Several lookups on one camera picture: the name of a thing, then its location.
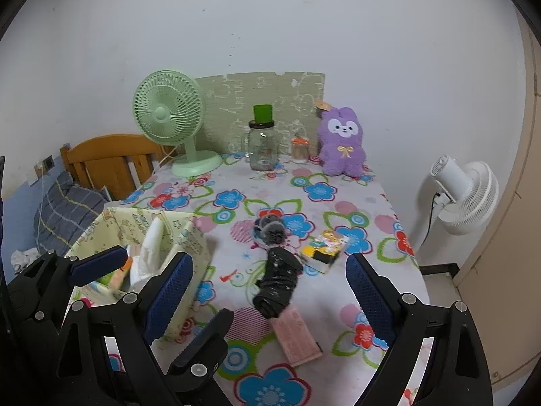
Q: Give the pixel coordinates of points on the purple plush toy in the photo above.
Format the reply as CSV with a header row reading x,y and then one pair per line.
x,y
342,152

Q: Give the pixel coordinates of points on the black plastic bag roll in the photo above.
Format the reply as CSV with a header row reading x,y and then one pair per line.
x,y
277,283

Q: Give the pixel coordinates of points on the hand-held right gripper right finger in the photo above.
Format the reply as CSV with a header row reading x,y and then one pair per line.
x,y
370,296

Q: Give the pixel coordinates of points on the blue bed sheet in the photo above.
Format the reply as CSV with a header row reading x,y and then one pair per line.
x,y
19,237

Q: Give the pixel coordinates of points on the beige door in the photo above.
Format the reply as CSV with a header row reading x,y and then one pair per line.
x,y
515,262

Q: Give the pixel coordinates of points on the pink sponge pad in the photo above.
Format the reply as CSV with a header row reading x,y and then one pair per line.
x,y
296,338

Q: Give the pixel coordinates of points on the wooden chair back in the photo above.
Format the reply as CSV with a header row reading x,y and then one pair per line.
x,y
105,156

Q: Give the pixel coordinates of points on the white crumpled cloth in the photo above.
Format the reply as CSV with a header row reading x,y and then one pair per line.
x,y
25,259

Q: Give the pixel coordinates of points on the clear plastic packet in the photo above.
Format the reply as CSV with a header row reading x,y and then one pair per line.
x,y
148,245

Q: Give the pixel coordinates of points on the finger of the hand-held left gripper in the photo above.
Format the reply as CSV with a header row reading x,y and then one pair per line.
x,y
99,264
207,342

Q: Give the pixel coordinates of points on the floral tablecloth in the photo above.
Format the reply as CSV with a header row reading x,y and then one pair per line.
x,y
338,203

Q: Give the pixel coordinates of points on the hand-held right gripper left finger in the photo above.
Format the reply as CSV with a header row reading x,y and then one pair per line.
x,y
169,296

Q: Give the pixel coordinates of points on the glass jar mug green cap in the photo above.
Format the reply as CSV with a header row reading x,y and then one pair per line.
x,y
262,152

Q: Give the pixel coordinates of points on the small yellow snack packet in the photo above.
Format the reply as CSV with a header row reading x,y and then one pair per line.
x,y
325,249

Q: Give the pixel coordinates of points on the small jar orange lid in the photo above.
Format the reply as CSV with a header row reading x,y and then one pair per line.
x,y
300,150

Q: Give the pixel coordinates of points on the yellow printed storage box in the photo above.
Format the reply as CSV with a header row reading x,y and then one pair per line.
x,y
195,245

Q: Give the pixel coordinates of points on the green desk fan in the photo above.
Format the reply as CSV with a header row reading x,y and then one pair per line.
x,y
162,114

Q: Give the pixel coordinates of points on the grey plaid pillow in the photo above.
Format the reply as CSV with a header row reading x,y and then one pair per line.
x,y
63,211

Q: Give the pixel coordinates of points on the white standing fan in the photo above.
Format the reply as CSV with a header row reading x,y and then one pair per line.
x,y
465,194

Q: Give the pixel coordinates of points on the green printed board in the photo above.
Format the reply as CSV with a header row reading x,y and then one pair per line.
x,y
236,93

